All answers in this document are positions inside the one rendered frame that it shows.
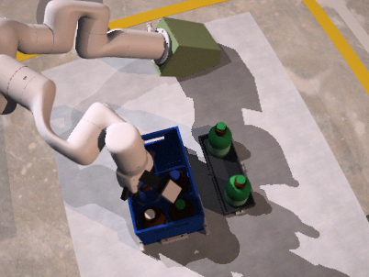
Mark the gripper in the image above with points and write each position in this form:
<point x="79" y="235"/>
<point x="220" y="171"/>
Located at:
<point x="131" y="183"/>

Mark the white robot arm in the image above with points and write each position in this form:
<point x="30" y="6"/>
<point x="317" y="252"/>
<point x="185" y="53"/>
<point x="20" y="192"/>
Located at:
<point x="100" y="125"/>

